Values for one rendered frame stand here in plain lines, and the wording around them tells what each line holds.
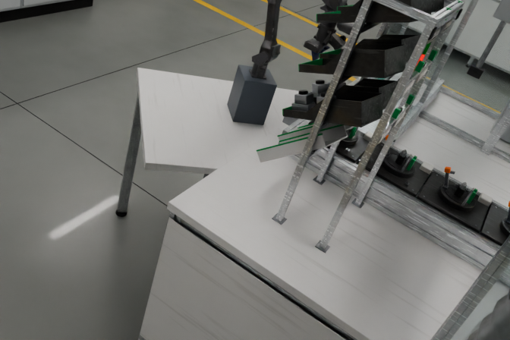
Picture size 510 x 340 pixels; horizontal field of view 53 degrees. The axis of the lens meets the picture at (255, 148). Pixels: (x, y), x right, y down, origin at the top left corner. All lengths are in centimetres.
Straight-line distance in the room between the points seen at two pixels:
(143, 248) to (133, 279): 21
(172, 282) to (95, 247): 89
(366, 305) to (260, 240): 37
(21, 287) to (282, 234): 128
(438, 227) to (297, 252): 56
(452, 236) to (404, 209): 19
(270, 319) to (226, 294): 17
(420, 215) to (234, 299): 74
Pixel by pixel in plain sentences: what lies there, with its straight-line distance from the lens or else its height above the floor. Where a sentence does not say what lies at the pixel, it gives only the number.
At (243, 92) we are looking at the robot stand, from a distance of 211.
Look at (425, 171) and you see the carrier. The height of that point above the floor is 97.
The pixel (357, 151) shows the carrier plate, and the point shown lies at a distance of 208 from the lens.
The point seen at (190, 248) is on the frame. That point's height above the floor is 74.
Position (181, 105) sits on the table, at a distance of 219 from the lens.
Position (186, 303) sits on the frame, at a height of 50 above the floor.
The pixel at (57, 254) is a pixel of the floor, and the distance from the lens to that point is 266.
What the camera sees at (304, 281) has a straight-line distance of 159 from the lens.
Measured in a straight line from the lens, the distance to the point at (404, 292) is 174.
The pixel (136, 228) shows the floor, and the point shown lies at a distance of 282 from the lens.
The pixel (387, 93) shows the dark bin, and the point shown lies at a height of 135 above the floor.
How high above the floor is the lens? 196
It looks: 32 degrees down
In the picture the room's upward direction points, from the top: 19 degrees clockwise
